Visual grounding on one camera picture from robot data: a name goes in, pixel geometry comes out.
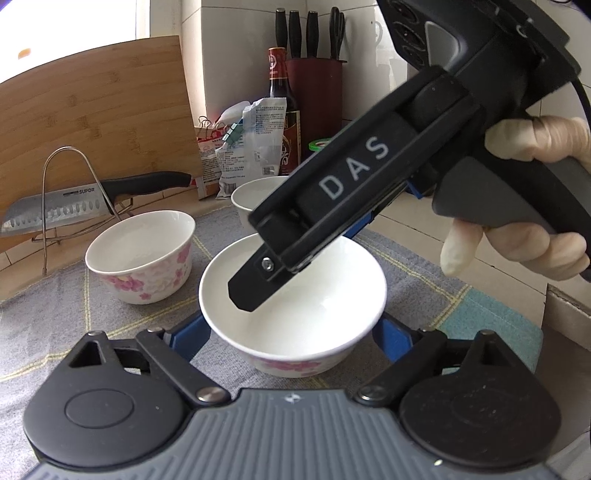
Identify dark red knife block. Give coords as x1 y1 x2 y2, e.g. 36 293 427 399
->
285 58 345 174

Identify steel cleaver black handle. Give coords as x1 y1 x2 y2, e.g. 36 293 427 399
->
0 172 192 238

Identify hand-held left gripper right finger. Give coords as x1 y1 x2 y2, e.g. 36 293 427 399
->
353 314 515 408

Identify black kitchen scissors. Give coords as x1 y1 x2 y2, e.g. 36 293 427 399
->
329 7 346 62

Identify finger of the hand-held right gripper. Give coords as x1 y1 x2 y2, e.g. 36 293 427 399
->
228 250 308 313

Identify bamboo cutting board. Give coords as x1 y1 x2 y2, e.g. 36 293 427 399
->
0 35 202 254

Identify dark glass sauce bottle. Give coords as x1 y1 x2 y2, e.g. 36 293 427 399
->
267 46 303 176

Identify black cable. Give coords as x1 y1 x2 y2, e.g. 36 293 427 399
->
570 76 591 123

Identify white plastic packet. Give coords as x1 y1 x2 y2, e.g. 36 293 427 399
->
216 98 289 199

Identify metal wire knife rack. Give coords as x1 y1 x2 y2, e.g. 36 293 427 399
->
31 147 134 275

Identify red and white packet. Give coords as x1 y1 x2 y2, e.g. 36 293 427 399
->
194 115 232 200

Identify grey checked cloth mat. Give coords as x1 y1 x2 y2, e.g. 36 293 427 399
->
0 203 543 462

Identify person's right hand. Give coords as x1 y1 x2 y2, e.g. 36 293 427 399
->
441 115 591 282

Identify white pink-floral bowl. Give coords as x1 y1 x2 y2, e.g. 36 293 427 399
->
198 233 387 378
231 175 289 227
84 210 197 305

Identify green lid jar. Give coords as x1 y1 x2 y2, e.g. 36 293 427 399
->
308 137 334 162

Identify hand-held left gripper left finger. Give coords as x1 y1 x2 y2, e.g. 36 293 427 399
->
69 311 232 408

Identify brown cardboard box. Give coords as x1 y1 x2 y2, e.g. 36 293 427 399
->
545 284 591 356

